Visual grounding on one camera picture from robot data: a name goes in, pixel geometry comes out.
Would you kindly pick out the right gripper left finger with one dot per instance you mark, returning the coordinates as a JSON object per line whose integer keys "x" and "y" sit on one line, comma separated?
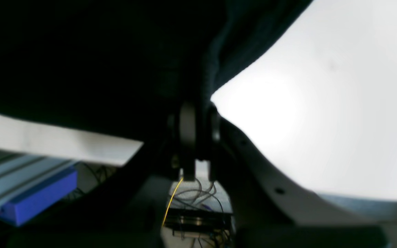
{"x": 127, "y": 210}

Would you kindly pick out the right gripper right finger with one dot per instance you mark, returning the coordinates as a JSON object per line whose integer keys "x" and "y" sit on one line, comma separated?
{"x": 273, "y": 211}

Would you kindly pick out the black T-shirt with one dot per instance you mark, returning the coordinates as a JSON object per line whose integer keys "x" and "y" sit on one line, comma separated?
{"x": 121, "y": 67}

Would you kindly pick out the blue box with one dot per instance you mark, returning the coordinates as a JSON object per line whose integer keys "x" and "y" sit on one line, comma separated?
{"x": 32, "y": 202}

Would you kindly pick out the aluminium frame post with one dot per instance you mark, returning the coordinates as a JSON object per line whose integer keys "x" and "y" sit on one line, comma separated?
{"x": 20, "y": 172}

